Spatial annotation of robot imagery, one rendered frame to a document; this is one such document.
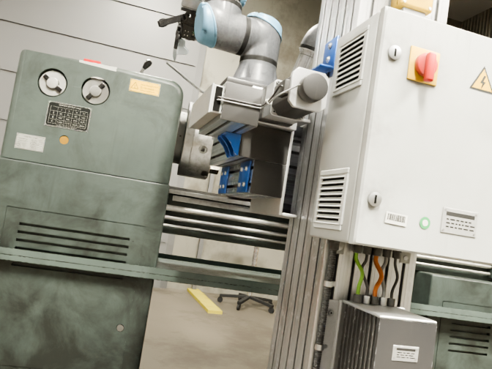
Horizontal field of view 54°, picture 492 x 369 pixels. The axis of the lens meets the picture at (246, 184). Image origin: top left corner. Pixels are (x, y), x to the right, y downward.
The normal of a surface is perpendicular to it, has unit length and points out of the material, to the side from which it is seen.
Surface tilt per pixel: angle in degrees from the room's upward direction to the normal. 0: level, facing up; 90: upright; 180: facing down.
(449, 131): 90
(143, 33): 90
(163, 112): 90
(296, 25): 90
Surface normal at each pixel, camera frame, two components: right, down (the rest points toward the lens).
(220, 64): 0.29, -0.03
